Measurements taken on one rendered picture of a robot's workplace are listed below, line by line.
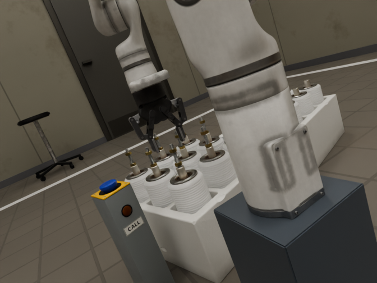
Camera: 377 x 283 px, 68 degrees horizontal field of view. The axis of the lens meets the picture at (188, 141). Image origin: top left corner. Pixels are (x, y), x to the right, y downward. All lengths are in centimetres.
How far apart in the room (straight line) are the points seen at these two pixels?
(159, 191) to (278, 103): 53
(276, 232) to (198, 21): 24
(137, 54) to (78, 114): 324
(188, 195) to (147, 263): 18
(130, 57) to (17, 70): 329
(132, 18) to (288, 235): 52
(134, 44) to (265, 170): 43
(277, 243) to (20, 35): 383
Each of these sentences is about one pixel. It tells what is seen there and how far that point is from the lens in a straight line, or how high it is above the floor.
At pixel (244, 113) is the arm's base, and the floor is 43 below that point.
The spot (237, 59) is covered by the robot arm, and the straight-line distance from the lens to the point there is 30.
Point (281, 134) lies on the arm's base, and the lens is 32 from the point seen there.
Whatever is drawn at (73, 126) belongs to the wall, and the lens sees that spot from 384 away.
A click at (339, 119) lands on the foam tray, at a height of 7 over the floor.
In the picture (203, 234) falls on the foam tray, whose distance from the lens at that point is 68.
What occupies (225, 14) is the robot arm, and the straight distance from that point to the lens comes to 30.
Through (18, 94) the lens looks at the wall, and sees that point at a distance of 386.
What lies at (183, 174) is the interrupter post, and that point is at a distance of 71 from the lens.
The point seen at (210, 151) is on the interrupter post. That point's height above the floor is 27.
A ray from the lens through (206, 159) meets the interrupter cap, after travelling 77.
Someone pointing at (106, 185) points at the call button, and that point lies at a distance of 65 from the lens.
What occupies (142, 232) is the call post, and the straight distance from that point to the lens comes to 68.
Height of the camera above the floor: 50
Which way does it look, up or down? 14 degrees down
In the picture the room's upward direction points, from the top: 21 degrees counter-clockwise
